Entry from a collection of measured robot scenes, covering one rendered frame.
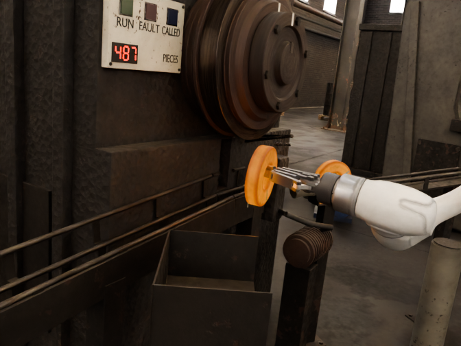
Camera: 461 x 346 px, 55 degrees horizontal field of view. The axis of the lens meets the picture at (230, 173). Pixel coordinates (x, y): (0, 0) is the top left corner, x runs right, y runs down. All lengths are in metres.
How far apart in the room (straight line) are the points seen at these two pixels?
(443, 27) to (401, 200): 3.07
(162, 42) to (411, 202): 0.71
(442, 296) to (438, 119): 2.21
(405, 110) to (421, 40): 0.57
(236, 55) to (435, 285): 1.19
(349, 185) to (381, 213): 0.09
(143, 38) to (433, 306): 1.44
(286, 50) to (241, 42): 0.15
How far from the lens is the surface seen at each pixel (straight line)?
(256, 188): 1.06
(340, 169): 1.74
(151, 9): 1.15
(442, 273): 1.88
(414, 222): 0.97
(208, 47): 1.18
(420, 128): 3.95
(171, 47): 1.21
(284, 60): 1.27
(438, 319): 1.95
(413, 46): 4.00
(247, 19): 1.22
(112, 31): 1.07
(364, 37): 5.57
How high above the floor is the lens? 1.08
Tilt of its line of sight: 13 degrees down
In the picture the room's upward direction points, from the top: 6 degrees clockwise
